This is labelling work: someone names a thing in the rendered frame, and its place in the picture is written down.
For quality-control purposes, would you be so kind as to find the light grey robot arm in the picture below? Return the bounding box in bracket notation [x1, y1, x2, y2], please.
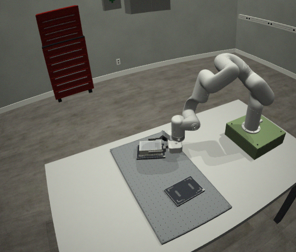
[159, 53, 274, 142]

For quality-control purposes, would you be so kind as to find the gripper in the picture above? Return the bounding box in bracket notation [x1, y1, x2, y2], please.
[148, 130, 183, 154]

